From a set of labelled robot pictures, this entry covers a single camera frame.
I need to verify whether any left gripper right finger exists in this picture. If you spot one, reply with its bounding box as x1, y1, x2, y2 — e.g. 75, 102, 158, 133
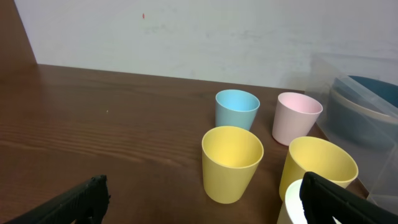
299, 172, 397, 224

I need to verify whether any dark blue bowl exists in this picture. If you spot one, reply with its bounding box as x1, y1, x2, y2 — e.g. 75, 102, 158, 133
333, 75, 397, 110
326, 95, 397, 150

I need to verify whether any clear plastic storage container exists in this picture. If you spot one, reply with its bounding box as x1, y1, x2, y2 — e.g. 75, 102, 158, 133
305, 53, 397, 213

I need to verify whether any yellow cup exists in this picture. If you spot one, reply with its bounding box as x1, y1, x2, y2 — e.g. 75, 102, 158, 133
279, 136, 359, 200
201, 126, 264, 204

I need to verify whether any pink plastic cup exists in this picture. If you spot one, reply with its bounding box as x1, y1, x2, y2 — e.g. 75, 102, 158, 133
272, 92, 323, 146

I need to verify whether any light blue plastic cup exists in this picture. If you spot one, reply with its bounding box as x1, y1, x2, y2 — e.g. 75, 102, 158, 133
215, 90, 260, 131

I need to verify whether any yellow cup on right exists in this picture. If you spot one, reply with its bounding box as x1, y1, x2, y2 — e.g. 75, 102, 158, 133
279, 136, 359, 200

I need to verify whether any white plastic cup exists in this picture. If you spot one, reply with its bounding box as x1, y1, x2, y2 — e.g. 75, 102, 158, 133
277, 179, 337, 224

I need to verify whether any yellow cup on left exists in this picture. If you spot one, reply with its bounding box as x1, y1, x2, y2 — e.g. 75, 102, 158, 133
201, 126, 264, 204

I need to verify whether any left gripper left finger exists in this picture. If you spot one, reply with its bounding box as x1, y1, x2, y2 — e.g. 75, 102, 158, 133
7, 175, 110, 224

